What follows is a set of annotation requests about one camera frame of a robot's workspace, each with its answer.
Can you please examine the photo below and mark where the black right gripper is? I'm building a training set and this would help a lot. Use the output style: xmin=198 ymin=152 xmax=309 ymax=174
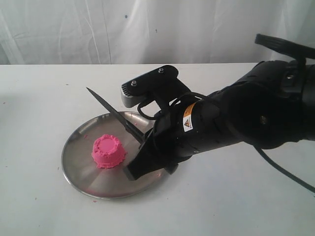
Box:
xmin=125 ymin=92 xmax=236 ymax=181

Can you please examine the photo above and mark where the black knife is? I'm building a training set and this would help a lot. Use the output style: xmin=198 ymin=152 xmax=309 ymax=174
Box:
xmin=86 ymin=87 xmax=144 ymax=143

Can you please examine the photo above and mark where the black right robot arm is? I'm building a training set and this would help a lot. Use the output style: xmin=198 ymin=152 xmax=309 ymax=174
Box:
xmin=124 ymin=34 xmax=315 ymax=180

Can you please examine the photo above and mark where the pink sand mound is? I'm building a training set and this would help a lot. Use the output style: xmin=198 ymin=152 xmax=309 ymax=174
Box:
xmin=92 ymin=134 xmax=127 ymax=169

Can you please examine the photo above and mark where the round steel plate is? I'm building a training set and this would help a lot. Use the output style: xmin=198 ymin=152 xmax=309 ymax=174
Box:
xmin=62 ymin=113 xmax=169 ymax=199

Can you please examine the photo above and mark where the white backdrop curtain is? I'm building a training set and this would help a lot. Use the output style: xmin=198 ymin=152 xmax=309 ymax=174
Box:
xmin=0 ymin=0 xmax=315 ymax=64

